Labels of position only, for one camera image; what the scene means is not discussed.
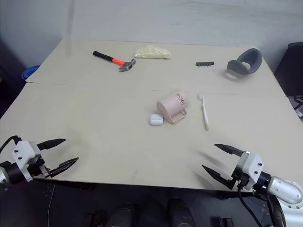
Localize white earbuds case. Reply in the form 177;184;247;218
148;114;165;126

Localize white and yellow toothbrush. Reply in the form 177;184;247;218
197;93;210;131

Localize black and white patterned cloth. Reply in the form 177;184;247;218
287;95;303;122

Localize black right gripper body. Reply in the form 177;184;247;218
230;165;252;190

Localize blue plastic basin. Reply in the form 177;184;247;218
21;65;41;81

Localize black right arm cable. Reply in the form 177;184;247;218
236;181;286;227

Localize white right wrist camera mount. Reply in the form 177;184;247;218
235;152;265;191

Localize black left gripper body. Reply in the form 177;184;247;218
26;154;52;178

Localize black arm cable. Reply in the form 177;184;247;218
236;181;286;227
0;135;22;153

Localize small black comb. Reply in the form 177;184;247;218
195;61;215;68

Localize pink ribbed cup with handle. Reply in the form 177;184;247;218
156;90;189;124

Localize black and orange claw hammer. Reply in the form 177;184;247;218
92;50;137;73

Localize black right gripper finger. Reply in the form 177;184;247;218
202;165;234;190
214;143;244;157

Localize pale yellow plastic bag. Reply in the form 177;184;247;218
133;45;172;60

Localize black chair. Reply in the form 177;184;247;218
274;42;303;97

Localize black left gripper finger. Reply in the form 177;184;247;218
37;138;67;151
46;157;80;178

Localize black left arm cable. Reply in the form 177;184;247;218
0;135;22;153

